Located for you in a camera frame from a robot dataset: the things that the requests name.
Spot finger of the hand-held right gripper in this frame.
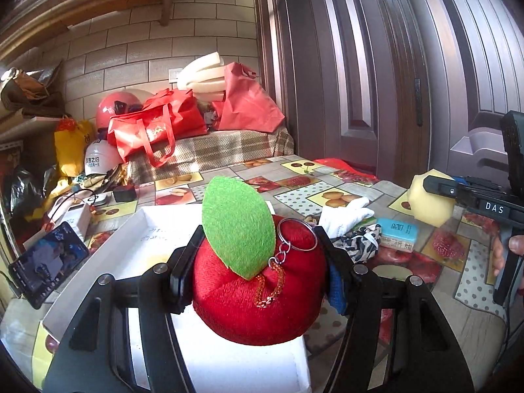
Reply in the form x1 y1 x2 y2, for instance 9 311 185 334
423 175 518 222
452 175 508 191

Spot red fabric tote bag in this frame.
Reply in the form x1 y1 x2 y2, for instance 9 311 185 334
107 88 208 168

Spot white power bank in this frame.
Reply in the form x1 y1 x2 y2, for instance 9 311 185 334
48 200 91 243

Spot fruit print tablecloth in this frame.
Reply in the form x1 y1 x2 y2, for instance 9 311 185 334
33 158 524 393

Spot white helmet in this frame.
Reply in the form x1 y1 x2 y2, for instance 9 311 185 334
84 139 124 178

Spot red helmet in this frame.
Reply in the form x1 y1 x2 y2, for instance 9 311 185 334
96 90 155 132

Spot person's right hand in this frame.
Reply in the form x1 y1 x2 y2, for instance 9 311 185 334
492 233 524 278

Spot black charger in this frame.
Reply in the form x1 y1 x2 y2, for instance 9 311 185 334
113 185 137 203

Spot red paper bag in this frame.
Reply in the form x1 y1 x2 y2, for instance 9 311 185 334
213 61 286 134

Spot yellow plastic bag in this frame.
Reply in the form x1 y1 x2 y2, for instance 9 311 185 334
54 117 98 178

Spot teal tissue packet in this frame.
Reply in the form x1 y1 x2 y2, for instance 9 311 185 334
376 218 421 253

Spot red printed flat bag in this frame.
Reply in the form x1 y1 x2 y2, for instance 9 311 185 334
313 158 378 185

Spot white cardboard box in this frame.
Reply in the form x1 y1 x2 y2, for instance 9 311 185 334
41 202 312 393

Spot zebra print cloth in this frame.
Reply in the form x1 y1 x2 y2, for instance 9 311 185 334
333 224 384 265

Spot white foam rolls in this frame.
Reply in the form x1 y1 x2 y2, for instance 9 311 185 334
176 51 228 105

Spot black smartphone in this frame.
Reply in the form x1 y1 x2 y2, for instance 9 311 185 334
8 221 90 310

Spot dark door handle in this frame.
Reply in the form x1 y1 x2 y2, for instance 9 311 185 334
414 78 423 127

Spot brown leather bag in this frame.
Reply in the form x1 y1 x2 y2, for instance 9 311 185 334
0 59 67 120

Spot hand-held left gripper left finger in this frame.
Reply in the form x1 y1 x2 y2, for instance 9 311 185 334
42 225 206 393

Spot black plastic bag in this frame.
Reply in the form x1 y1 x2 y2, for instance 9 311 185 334
8 166 47 218

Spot plaid sofa cover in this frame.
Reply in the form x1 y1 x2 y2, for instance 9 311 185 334
127 126 296 185

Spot red plush apple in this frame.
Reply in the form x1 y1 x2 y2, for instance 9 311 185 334
192 176 329 346

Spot pale yellow soft sponge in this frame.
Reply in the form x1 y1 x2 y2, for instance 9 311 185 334
409 168 456 227

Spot bamboo pole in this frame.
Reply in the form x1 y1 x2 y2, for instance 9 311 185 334
67 0 281 31

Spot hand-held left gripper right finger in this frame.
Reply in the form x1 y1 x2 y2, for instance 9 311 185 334
314 226 476 393

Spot white glove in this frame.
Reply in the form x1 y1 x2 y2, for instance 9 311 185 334
317 196 376 238

